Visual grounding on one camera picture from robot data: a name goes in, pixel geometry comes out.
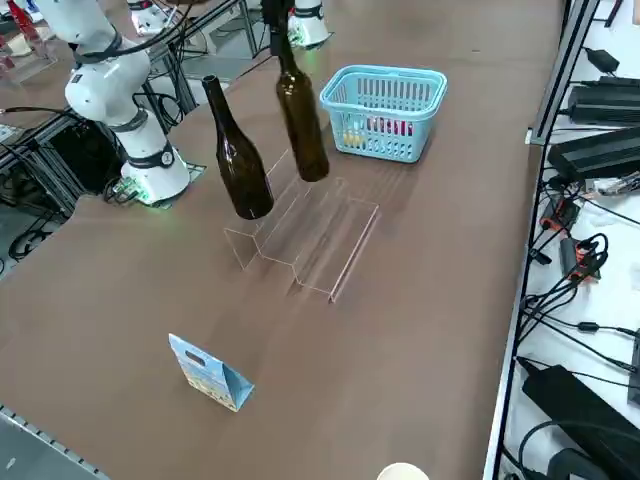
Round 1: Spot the white paper cup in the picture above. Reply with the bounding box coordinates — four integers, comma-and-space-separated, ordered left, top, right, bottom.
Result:
377, 462, 430, 480

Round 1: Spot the large black power adapter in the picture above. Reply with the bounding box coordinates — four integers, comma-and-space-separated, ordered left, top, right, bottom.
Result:
568, 83, 640, 127
521, 363, 640, 454
547, 127, 640, 182

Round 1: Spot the small black power adapter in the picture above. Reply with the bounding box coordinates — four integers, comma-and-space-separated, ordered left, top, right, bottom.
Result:
584, 47, 622, 74

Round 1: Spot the red cola bottle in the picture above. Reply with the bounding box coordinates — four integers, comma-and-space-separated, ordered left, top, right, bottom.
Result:
367, 116, 416, 139

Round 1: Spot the brown sloped-shoulder wine bottle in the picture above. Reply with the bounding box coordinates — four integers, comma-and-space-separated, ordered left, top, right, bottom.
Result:
200, 74, 276, 221

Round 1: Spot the brown straight-shouldered wine bottle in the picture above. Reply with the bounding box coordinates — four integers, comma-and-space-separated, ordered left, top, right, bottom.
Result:
274, 42, 331, 184

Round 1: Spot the aluminium frame rail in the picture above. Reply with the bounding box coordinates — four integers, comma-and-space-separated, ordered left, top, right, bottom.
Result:
0, 402, 109, 480
527, 0, 604, 147

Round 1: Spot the black and orange device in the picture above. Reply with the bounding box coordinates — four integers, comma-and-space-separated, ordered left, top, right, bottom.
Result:
541, 196, 582, 232
558, 234, 610, 284

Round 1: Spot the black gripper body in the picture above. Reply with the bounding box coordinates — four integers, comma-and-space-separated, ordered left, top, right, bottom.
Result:
260, 0, 295, 25

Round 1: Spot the clear acrylic stepped shelf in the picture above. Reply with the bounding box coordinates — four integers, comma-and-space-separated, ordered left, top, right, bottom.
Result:
223, 147, 382, 305

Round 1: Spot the light blue plastic basket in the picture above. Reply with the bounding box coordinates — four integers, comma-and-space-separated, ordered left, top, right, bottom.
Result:
318, 64, 449, 164

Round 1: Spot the blue printed paper bag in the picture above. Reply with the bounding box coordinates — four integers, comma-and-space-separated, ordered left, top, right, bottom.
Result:
167, 333, 256, 414

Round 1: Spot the clear acrylic background stand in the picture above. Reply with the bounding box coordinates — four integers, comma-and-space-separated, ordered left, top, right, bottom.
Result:
0, 27, 60, 90

